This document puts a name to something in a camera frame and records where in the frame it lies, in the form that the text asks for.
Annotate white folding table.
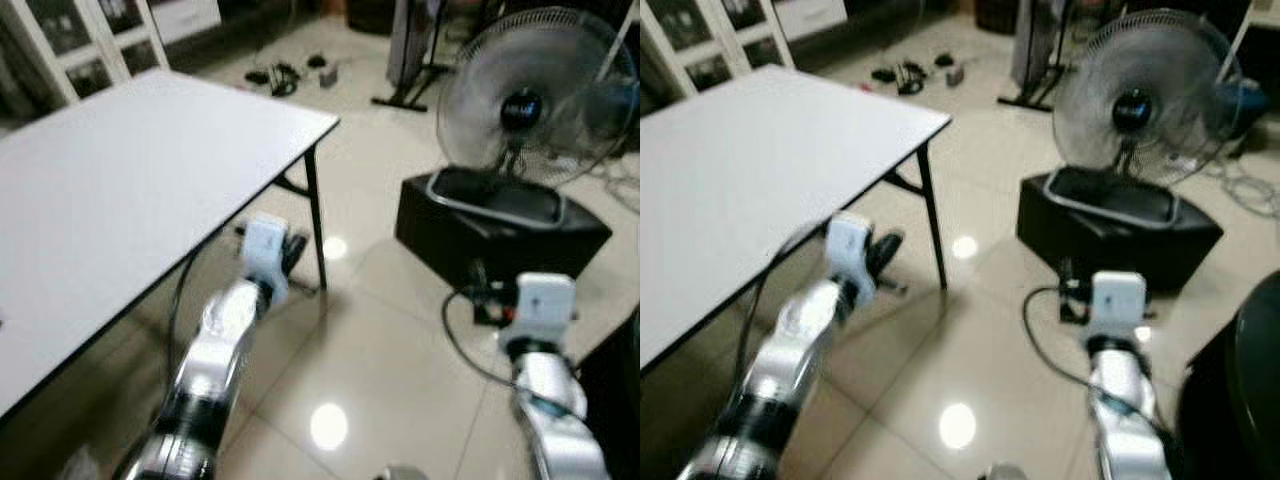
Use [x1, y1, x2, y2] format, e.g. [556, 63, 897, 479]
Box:
[0, 68, 341, 421]
[640, 65, 953, 372]

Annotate black bin with grey rim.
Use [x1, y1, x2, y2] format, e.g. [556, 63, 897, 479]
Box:
[395, 165, 613, 297]
[1017, 165, 1225, 297]

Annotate black cable bundle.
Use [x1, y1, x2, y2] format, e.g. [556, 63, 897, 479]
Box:
[870, 52, 951, 97]
[244, 55, 329, 98]

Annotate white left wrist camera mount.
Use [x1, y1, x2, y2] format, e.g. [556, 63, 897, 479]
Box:
[825, 212, 878, 301]
[240, 212, 293, 293]

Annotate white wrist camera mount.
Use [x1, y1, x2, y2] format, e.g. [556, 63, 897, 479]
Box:
[825, 212, 878, 301]
[1088, 270, 1149, 342]
[240, 212, 293, 293]
[500, 272, 579, 347]

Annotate grey loose cables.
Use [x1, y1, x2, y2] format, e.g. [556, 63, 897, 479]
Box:
[1205, 158, 1280, 217]
[590, 150, 641, 213]

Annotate black rounded chair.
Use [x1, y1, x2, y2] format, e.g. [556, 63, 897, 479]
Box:
[578, 310, 641, 480]
[1180, 270, 1280, 480]

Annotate black floor stand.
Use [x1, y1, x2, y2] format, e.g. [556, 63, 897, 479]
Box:
[998, 0, 1077, 112]
[372, 0, 453, 112]

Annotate black pedestal fan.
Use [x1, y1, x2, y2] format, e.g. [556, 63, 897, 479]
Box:
[437, 5, 641, 191]
[1052, 8, 1247, 191]

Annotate white glass door cabinet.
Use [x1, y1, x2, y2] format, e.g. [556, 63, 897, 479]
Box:
[640, 0, 797, 97]
[0, 0, 171, 107]

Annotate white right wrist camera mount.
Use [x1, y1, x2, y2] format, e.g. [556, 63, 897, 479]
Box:
[500, 272, 579, 347]
[1088, 270, 1149, 342]

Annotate white flat panel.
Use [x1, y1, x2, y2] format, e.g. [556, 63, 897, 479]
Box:
[770, 0, 849, 42]
[150, 0, 222, 46]

